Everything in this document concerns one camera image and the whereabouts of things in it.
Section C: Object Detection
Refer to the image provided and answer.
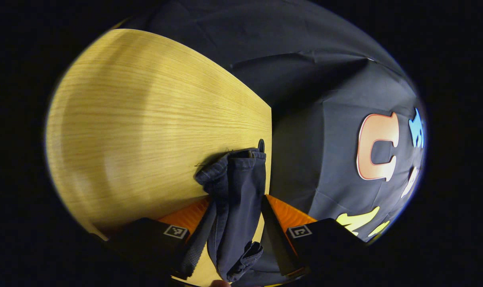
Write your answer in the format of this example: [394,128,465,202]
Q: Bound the dark blue jeans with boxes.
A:
[194,148,268,283]

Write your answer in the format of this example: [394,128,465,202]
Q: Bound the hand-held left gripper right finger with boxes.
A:
[261,194,368,279]

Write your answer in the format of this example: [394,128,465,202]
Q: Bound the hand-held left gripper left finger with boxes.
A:
[105,197,218,280]

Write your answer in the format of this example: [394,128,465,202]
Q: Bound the black backdrop cloth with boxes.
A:
[122,0,428,286]

